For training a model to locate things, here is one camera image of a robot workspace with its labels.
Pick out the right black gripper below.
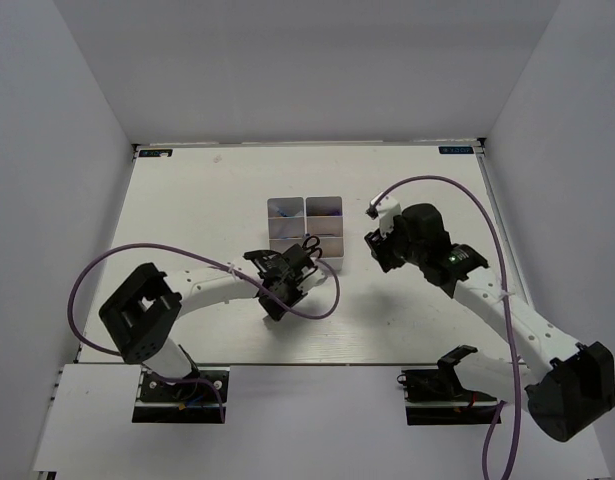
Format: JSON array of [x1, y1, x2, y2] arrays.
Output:
[[364, 212, 426, 273]]

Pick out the black handled scissors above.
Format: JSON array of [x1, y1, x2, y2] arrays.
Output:
[[301, 235, 323, 259]]

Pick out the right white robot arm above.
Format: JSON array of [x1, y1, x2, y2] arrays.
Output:
[[365, 197, 615, 442]]

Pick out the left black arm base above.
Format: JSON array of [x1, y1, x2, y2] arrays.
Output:
[[132, 367, 230, 425]]

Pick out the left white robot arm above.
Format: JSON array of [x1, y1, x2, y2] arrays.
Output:
[[99, 244, 326, 399]]

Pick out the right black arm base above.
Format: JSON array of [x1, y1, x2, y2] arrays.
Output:
[[396, 345, 499, 426]]

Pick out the left white divided container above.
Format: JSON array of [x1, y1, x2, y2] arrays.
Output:
[[267, 197, 306, 252]]

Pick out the white divided container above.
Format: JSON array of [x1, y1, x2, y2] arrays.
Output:
[[267, 197, 306, 252], [305, 196, 345, 271]]

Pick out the right white divided container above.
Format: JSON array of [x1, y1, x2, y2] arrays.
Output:
[[305, 196, 345, 271]]

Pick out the right corner label sticker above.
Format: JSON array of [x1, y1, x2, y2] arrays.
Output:
[[438, 145, 474, 155]]

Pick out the corner label sticker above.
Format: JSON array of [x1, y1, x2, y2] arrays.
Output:
[[138, 149, 173, 158], [438, 145, 474, 155]]

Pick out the left corner label sticker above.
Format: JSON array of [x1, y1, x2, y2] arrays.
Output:
[[138, 149, 173, 158]]

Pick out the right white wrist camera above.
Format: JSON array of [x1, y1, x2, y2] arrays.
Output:
[[367, 195, 402, 238]]

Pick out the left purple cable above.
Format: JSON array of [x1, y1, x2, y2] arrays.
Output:
[[66, 242, 341, 424]]

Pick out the purple cable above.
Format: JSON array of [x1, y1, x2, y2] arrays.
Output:
[[371, 175, 523, 479], [66, 242, 341, 424]]

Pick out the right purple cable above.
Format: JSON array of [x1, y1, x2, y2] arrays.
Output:
[[371, 175, 523, 479]]

